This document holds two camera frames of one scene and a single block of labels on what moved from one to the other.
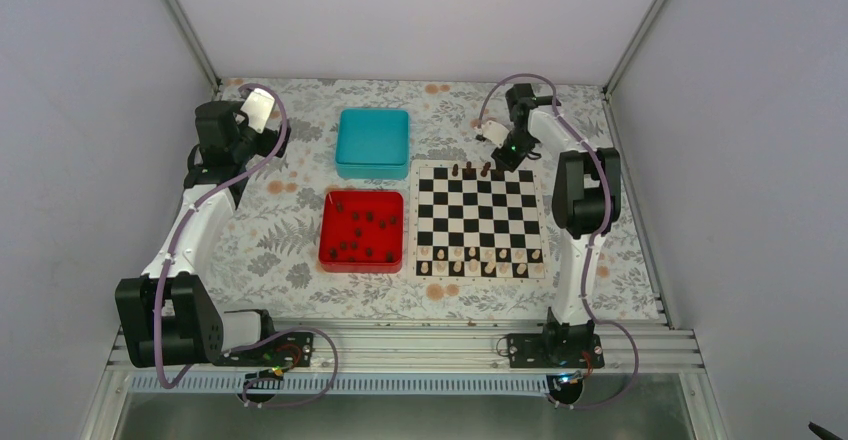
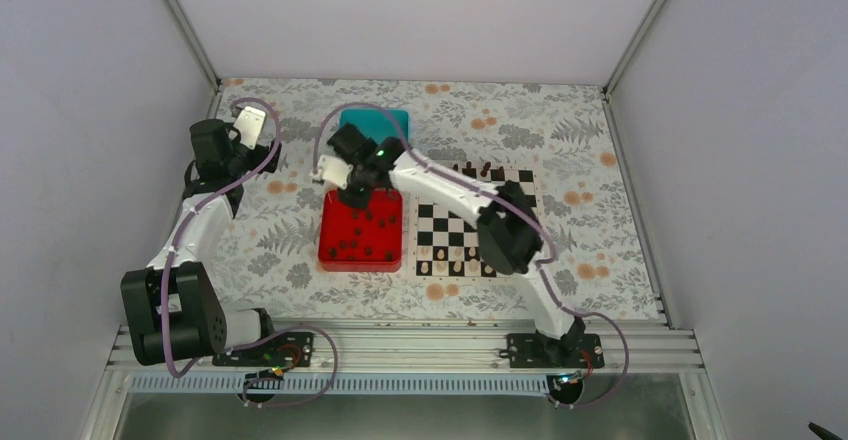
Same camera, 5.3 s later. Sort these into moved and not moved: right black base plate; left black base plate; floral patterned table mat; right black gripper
Moved: right black gripper
Not moved: right black base plate; floral patterned table mat; left black base plate
